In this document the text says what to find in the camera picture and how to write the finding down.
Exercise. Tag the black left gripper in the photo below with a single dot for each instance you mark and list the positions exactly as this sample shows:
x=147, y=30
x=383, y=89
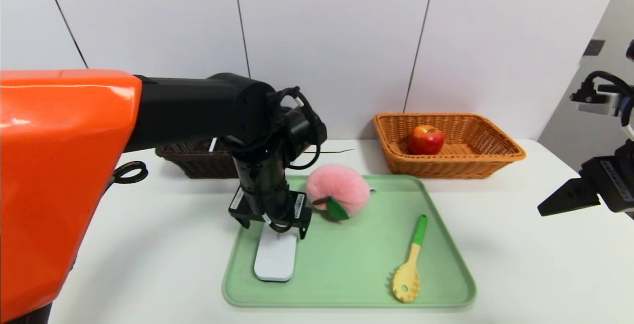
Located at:
x=297, y=205

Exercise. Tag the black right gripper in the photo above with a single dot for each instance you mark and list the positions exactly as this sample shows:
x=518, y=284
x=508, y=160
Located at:
x=610, y=176

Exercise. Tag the white whiteboard eraser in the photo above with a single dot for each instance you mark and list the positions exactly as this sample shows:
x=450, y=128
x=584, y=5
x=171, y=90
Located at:
x=275, y=259

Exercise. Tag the white marker pen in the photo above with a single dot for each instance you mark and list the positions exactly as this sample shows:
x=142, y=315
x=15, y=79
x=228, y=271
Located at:
x=213, y=144

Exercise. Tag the red apple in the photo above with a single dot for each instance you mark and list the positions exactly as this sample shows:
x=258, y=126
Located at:
x=426, y=140

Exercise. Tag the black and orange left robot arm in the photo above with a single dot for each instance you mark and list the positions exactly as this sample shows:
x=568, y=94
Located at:
x=59, y=165

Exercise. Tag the dark brown wicker basket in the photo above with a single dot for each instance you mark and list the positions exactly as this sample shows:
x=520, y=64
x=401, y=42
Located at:
x=198, y=163

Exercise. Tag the orange wicker basket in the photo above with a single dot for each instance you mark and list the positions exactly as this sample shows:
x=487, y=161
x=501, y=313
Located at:
x=470, y=163

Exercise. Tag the pink plush peach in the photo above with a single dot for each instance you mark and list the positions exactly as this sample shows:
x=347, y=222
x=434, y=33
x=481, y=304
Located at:
x=342, y=185

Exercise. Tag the light green plastic tray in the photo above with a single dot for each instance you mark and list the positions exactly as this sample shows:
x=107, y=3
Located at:
x=346, y=264

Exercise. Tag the dark wall plate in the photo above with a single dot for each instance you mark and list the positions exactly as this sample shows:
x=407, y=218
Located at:
x=594, y=48

